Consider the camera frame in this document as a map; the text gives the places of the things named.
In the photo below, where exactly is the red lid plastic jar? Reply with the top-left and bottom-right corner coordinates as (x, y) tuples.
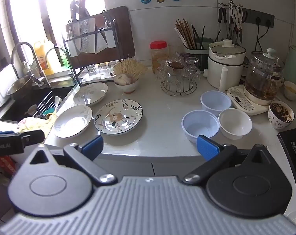
(149, 40), (169, 74)

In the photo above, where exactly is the hanging utensils rack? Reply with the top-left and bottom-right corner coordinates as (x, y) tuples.
(217, 0), (248, 45)

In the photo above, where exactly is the green chopstick holder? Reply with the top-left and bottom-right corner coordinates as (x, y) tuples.
(174, 18), (215, 72)

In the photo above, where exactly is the black sink drain rack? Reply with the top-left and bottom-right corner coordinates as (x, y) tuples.
(32, 90), (61, 117)

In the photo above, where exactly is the tall chrome faucet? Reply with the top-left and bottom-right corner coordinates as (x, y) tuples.
(11, 41), (51, 88)

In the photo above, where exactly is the rabbit floral pattern plate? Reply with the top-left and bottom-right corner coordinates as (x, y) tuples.
(94, 99), (143, 135)

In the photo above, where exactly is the small chrome faucet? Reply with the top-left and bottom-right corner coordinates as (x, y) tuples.
(45, 46), (76, 83)

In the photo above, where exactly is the steel bowl in sink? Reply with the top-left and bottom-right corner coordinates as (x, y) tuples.
(7, 75), (32, 100)

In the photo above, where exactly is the white ceramic bowl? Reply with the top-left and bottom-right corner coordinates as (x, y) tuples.
(219, 108), (253, 140)

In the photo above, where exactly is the patterned cup with dregs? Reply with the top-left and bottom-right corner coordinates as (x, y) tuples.
(267, 100), (295, 130)

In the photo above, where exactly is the small cup yellow liquid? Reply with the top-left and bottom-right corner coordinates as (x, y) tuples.
(283, 81), (296, 100)

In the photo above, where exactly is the leaf pattern plate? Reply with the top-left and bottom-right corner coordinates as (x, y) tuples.
(53, 106), (93, 138)
(73, 82), (108, 106)

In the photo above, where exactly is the white dish brush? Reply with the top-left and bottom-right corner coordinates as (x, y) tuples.
(53, 96), (61, 113)

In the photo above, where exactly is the white electric cooking pot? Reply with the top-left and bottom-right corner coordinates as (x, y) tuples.
(204, 39), (246, 91)

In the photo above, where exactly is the wire rack with glass cups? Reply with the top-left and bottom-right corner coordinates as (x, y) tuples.
(155, 53), (201, 97)

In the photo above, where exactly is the yellow dish cloth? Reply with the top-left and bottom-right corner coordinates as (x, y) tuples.
(17, 112), (58, 138)

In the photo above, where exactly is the orange detergent bottle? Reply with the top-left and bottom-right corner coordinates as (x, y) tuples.
(34, 38), (54, 76)

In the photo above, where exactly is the brown cutting board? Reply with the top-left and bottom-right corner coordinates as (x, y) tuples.
(70, 6), (135, 69)

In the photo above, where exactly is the glass health kettle on base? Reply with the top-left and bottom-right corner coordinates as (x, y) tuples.
(227, 48), (284, 116)

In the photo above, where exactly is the translucent plastic bowl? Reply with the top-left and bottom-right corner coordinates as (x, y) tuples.
(200, 90), (232, 117)
(181, 110), (220, 144)

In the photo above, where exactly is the black dish rack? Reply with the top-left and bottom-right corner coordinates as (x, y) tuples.
(62, 9), (123, 86)

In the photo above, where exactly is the bowl with noodles and garlic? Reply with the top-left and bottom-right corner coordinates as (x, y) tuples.
(113, 58), (148, 94)

